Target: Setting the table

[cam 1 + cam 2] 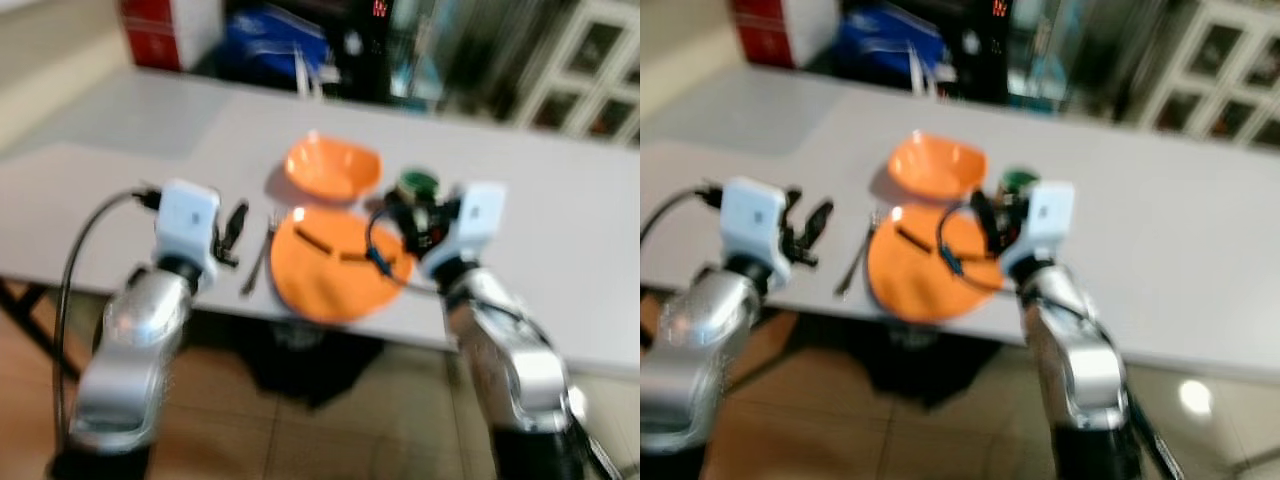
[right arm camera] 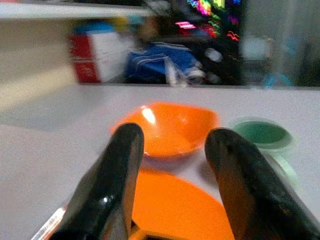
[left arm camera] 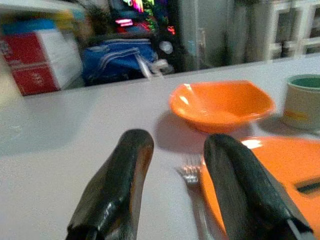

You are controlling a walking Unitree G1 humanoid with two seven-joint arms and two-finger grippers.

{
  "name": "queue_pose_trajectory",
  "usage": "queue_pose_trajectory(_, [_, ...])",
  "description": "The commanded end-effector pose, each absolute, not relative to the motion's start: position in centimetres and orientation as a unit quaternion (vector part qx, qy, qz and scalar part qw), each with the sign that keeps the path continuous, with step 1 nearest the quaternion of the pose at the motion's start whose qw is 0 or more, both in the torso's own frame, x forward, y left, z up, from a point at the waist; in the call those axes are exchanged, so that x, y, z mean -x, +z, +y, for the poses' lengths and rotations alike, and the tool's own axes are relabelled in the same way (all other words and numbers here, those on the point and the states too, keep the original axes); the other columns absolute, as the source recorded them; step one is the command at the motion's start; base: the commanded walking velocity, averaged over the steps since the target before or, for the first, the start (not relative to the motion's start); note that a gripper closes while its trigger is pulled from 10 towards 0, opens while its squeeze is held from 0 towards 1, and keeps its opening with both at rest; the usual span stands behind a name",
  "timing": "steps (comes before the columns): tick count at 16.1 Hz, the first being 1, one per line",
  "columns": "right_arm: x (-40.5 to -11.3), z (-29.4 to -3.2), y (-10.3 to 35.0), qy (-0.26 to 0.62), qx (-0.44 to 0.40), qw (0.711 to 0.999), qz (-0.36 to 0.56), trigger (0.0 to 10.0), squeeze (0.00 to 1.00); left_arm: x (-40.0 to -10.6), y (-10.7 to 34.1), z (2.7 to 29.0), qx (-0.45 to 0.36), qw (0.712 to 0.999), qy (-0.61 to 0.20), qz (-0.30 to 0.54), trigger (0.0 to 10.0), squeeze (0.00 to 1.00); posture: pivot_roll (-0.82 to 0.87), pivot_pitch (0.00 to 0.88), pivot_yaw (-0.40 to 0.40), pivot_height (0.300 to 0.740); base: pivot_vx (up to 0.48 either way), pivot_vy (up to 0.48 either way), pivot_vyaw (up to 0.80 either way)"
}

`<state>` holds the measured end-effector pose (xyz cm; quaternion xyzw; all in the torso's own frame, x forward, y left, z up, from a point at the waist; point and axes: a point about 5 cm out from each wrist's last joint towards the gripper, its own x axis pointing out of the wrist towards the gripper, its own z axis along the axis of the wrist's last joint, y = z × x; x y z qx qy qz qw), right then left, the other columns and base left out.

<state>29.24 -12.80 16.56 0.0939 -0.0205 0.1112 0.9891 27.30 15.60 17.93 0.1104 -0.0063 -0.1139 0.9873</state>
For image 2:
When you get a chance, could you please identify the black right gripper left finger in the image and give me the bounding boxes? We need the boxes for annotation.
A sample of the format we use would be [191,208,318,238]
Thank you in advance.
[48,122,145,240]

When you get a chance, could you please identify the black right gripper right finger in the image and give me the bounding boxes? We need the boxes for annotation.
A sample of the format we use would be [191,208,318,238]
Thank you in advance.
[204,128,320,240]

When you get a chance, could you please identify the green plastic cup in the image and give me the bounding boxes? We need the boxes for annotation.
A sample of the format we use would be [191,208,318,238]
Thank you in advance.
[229,117,300,185]

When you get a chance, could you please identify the orange plastic plate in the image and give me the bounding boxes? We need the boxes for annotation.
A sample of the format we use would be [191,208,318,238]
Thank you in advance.
[128,167,236,240]

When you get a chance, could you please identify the orange plastic bowl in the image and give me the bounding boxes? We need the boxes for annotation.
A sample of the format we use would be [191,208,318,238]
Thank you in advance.
[109,101,220,159]

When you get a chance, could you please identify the red and white box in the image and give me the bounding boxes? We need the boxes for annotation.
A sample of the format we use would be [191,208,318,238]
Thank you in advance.
[67,23,137,84]

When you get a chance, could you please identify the blue bag with white stripes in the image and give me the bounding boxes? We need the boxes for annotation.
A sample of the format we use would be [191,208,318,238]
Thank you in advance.
[124,41,206,85]

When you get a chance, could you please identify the black cloth with neon squiggles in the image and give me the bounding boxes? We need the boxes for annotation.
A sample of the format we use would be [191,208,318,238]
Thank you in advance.
[159,0,245,86]

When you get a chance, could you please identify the white shelf board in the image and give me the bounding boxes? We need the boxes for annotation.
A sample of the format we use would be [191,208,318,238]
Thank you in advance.
[0,1,153,20]

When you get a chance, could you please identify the silver cutlery handle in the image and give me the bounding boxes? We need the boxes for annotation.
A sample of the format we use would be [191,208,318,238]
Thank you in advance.
[31,206,68,240]

